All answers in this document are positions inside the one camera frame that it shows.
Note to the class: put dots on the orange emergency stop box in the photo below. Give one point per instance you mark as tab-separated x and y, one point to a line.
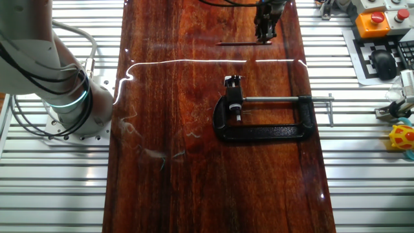
367	29

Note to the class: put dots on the grey emergency stop box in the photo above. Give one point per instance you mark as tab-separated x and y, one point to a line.
393	27

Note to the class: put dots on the checkered marker sheet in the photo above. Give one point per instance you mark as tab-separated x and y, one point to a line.
363	64

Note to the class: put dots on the black computer mouse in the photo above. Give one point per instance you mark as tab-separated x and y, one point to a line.
384	64

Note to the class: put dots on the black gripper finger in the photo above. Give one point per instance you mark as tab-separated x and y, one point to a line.
260	32
270	32

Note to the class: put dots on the clear plastic cup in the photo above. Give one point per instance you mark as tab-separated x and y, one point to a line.
393	95

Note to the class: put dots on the silver metal bracket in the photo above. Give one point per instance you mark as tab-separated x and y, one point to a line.
327	9

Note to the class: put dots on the black keyboard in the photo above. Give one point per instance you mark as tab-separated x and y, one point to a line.
408	53

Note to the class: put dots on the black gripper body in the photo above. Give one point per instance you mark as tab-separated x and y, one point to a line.
266	13

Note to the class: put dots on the silver camera mount bracket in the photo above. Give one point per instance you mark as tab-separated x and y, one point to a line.
396	110

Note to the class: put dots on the black C-clamp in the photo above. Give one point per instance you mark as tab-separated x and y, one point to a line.
258	132

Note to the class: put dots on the yellow orange toy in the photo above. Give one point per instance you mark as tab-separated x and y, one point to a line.
402	137

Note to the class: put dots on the grey control box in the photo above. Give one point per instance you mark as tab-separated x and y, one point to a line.
372	6

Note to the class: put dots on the silver ribbed camera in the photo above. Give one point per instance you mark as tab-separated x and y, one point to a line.
409	84

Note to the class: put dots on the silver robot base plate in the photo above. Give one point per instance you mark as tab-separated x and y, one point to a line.
100	136

